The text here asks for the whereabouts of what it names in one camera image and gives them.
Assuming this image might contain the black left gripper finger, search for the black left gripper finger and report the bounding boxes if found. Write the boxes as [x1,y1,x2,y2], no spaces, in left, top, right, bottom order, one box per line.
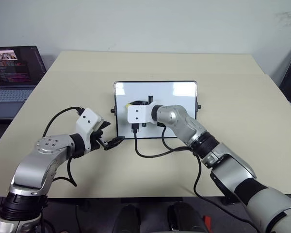
[98,120,112,133]
[103,136,126,151]

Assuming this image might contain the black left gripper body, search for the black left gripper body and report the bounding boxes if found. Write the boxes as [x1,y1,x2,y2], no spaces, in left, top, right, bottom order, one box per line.
[90,129,108,152]

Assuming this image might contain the black-framed whiteboard on stand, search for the black-framed whiteboard on stand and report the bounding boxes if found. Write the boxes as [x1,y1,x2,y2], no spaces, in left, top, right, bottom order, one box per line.
[110,80,202,140]

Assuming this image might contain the dark rounded shape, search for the dark rounded shape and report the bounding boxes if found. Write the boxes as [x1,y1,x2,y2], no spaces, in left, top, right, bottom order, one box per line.
[167,201,205,233]

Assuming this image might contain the open grey laptop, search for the open grey laptop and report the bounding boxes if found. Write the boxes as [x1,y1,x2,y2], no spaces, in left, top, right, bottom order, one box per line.
[0,46,48,120]

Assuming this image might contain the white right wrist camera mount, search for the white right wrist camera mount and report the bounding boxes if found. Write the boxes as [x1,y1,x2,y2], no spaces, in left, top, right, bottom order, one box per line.
[127,103,159,125]

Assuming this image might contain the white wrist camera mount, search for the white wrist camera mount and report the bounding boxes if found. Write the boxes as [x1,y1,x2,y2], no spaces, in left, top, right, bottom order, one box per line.
[75,108,105,154]
[127,103,159,125]

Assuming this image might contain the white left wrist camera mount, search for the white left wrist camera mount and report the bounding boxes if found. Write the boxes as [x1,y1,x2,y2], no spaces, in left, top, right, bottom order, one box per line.
[75,108,105,154]

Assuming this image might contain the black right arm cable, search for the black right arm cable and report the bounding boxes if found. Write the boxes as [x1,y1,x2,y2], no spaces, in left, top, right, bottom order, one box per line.
[130,122,259,229]

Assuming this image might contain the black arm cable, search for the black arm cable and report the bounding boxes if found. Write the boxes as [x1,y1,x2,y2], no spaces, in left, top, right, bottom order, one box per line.
[130,122,259,229]
[42,105,85,188]

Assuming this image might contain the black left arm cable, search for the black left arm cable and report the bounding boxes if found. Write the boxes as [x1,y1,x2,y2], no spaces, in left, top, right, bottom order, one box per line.
[42,105,85,188]

